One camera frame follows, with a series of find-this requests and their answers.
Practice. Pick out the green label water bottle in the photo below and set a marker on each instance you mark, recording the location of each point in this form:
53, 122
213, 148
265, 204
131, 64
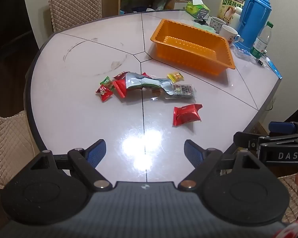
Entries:
260, 43

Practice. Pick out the orange plastic tray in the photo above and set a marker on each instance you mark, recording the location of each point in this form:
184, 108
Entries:
188, 47

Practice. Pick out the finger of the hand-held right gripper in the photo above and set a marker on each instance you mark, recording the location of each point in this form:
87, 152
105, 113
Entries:
247, 141
280, 127

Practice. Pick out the red white clothing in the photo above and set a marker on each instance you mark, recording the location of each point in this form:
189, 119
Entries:
288, 231

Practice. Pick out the green cloth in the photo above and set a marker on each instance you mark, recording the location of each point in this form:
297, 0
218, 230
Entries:
209, 29

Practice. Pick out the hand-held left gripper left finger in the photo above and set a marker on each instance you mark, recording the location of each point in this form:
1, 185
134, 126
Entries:
98, 152

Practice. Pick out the tall printed snack bag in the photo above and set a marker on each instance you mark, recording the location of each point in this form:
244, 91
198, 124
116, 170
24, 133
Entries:
228, 3

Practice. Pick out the green tissue pack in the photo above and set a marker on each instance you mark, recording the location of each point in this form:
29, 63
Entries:
192, 8

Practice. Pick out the red pointed snack packet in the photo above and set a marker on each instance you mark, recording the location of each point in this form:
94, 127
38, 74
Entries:
120, 88

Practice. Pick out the yellow candy packet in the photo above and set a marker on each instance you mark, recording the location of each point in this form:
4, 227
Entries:
175, 77

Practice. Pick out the large silver snack bag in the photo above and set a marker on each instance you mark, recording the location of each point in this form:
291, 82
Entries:
139, 81

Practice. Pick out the clear mini tissue pack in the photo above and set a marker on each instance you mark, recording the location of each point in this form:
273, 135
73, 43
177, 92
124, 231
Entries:
241, 51

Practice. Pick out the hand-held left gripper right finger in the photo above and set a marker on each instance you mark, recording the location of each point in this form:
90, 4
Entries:
191, 153

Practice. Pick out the quilted beige chair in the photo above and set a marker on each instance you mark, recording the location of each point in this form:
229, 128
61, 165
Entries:
289, 198
7, 148
72, 0

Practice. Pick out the small red candy packet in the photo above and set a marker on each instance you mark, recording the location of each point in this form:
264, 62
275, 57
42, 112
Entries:
145, 74
120, 75

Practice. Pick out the red printed candy packet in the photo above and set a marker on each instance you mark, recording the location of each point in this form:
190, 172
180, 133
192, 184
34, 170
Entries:
104, 93

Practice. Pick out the patterned white mug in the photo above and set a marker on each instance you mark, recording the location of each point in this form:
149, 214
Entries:
216, 24

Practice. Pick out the large red snack packet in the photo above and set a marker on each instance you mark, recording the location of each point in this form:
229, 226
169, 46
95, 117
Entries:
187, 114

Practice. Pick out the white cartoon mug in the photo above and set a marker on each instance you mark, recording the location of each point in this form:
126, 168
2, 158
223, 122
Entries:
227, 36

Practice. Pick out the blue white flat packet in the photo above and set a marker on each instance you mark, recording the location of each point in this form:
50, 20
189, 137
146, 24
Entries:
273, 66

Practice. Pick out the blue thermos jug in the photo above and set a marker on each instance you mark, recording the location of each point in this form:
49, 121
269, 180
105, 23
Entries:
253, 22

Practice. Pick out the clear dark snack packet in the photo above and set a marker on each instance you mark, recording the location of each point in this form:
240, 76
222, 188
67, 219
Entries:
182, 90

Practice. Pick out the grey phone stand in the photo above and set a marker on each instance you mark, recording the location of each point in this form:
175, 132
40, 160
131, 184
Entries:
203, 12

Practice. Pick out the green candy packet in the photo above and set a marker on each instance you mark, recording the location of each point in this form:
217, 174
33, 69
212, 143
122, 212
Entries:
106, 80

